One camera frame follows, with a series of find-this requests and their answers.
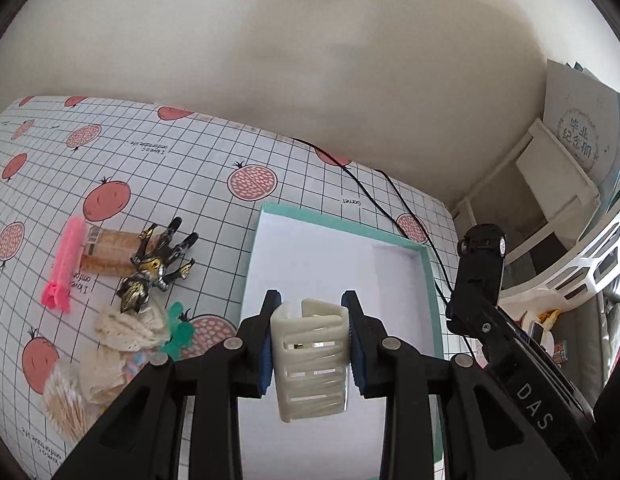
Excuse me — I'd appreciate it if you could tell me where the bag of cotton swabs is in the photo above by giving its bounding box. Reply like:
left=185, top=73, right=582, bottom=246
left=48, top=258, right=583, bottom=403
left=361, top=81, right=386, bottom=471
left=42, top=360, right=101, bottom=444

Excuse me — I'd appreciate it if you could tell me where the cream lace cloth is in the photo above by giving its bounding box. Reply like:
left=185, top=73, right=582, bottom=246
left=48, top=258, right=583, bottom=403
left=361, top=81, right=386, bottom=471
left=79, top=301, right=170, bottom=406

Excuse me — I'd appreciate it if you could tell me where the teal plastic hair clip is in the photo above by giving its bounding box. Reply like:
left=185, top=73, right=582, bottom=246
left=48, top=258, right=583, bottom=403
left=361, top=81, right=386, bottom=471
left=160, top=301, right=194, bottom=361

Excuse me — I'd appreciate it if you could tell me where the pink hair roller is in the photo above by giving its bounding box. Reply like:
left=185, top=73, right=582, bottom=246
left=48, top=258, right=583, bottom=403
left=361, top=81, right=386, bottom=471
left=41, top=217, right=88, bottom=312

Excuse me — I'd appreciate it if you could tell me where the black gold action figure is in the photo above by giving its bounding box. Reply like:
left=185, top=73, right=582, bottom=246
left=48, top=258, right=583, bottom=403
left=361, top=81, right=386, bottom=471
left=117, top=217, right=198, bottom=315

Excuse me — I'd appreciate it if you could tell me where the white plastic hair claw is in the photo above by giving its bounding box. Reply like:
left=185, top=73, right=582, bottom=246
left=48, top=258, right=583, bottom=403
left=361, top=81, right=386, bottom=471
left=270, top=298, right=350, bottom=422

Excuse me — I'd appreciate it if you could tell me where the rice cracker snack packet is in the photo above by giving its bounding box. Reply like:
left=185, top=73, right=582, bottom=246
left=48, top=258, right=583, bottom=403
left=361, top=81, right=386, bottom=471
left=80, top=226, right=141, bottom=276

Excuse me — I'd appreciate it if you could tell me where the white shelf unit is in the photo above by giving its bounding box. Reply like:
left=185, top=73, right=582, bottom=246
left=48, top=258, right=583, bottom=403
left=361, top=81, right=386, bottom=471
left=452, top=119, right=600, bottom=288

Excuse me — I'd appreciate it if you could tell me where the white plastic basket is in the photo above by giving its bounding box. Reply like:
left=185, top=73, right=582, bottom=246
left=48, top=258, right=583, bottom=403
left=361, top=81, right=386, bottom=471
left=500, top=198, right=620, bottom=320

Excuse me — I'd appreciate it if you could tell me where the teal white shallow box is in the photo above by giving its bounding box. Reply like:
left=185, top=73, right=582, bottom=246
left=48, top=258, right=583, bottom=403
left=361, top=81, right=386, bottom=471
left=238, top=204, right=443, bottom=479

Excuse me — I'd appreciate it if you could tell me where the graduation album book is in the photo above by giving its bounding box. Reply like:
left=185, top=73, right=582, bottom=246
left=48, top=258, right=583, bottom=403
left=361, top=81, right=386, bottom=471
left=543, top=60, right=620, bottom=209

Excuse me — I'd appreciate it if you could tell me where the pomegranate grid tablecloth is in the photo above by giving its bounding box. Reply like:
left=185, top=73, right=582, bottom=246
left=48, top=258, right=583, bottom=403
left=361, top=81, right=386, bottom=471
left=0, top=96, right=457, bottom=479

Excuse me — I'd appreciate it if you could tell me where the black cable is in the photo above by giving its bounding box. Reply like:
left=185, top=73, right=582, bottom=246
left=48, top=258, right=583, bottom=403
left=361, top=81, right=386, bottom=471
left=291, top=135, right=481, bottom=361

